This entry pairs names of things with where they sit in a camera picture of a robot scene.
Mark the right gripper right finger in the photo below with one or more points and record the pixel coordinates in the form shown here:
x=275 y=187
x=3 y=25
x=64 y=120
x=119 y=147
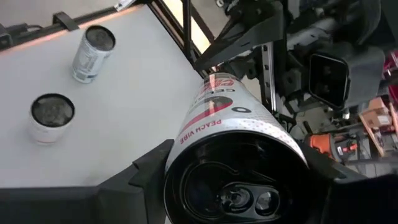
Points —
x=357 y=202

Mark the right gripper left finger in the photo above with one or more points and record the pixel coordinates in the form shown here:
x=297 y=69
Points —
x=77 y=205

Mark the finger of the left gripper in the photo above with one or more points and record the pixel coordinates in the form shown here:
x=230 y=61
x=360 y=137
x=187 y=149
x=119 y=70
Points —
x=242 y=37
x=286 y=119

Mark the white Celsius can pink patch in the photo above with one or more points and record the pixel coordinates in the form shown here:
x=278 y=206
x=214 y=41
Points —
x=217 y=124

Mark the white Celsius Peach Vibe can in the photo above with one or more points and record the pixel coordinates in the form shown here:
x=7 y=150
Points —
x=49 y=130

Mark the white Celsius can blue palm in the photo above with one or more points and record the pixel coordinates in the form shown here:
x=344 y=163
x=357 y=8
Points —
x=90 y=59

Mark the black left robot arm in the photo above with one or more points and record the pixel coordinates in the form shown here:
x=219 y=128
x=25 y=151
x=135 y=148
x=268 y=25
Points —
x=342 y=18

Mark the orange shop vacuum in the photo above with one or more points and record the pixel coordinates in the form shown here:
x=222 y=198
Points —
x=320 y=144

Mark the cardboard box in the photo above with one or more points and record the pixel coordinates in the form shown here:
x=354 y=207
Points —
x=376 y=113

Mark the black table-edge camera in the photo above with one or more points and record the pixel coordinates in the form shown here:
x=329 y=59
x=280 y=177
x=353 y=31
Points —
x=4 y=35

